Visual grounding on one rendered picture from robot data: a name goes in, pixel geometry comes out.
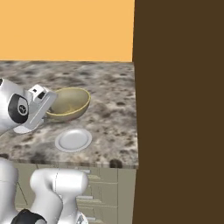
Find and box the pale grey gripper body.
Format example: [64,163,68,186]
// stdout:
[13,90,59,135]

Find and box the beige drawer cabinet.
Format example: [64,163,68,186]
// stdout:
[11,162,137,224]

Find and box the white plate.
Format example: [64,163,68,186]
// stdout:
[54,128,93,153]

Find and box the olive yellow bowl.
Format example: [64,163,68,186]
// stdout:
[45,87,92,123]

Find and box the dark brown cabinet panel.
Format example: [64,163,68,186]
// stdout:
[131,0,224,224]

